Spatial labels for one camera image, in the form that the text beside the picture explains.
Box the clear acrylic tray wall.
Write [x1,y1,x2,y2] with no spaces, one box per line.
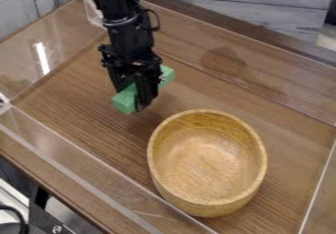
[0,0,336,234]

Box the black metal table frame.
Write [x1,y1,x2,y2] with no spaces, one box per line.
[28,187,75,234]

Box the green rectangular block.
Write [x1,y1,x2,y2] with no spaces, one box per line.
[112,65,176,114]

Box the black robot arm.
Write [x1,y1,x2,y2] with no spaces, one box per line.
[93,0,163,111]

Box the brown wooden bowl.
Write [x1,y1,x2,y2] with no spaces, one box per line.
[147,109,268,217]

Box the clear acrylic corner bracket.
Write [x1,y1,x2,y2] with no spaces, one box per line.
[84,0,104,28]

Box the black cable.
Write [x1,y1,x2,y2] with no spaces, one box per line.
[0,205,29,234]

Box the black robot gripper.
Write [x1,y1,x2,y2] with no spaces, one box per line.
[99,18,161,111]

